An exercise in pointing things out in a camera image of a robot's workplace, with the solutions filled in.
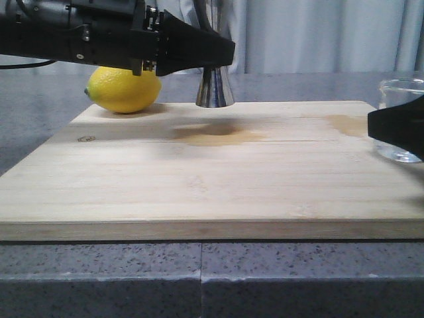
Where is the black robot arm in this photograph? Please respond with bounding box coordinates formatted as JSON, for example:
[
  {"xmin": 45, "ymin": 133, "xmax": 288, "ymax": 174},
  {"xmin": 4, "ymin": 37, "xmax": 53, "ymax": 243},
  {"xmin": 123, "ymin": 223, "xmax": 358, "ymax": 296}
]
[{"xmin": 1, "ymin": 1, "xmax": 235, "ymax": 76}]

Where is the yellow lemon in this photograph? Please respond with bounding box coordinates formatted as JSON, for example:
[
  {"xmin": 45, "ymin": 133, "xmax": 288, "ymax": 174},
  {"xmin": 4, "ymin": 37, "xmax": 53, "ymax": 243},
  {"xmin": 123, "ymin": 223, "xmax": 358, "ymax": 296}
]
[{"xmin": 84, "ymin": 66, "xmax": 162, "ymax": 114}]

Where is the steel double jigger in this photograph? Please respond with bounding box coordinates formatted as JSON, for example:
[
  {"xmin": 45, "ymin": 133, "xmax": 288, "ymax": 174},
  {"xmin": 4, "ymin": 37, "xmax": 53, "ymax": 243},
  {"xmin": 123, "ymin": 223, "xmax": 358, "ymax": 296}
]
[{"xmin": 194, "ymin": 0, "xmax": 235, "ymax": 109}]

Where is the grey curtain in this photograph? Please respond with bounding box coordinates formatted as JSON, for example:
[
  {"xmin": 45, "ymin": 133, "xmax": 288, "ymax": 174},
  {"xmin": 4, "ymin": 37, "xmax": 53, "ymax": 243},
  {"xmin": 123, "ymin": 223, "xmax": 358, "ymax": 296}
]
[{"xmin": 0, "ymin": 0, "xmax": 424, "ymax": 76}]

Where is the clear glass beaker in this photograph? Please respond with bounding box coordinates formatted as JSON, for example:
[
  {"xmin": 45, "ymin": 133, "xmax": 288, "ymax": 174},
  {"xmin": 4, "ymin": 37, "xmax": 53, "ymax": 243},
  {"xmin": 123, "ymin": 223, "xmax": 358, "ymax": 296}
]
[{"xmin": 374, "ymin": 78, "xmax": 423, "ymax": 163}]

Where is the wooden cutting board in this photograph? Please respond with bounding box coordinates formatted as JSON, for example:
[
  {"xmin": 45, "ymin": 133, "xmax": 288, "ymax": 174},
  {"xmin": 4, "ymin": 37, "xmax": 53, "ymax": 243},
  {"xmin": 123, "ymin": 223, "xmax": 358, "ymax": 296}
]
[{"xmin": 1, "ymin": 101, "xmax": 423, "ymax": 240}]

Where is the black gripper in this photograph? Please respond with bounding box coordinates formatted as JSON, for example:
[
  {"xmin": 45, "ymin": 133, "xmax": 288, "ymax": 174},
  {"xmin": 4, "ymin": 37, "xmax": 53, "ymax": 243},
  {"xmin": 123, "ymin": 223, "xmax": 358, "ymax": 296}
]
[{"xmin": 69, "ymin": 0, "xmax": 235, "ymax": 76}]

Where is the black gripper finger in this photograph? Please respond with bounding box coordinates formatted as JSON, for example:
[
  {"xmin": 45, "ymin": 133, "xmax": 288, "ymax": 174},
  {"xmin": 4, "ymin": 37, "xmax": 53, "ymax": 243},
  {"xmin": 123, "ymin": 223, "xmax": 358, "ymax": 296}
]
[{"xmin": 368, "ymin": 98, "xmax": 423, "ymax": 162}]

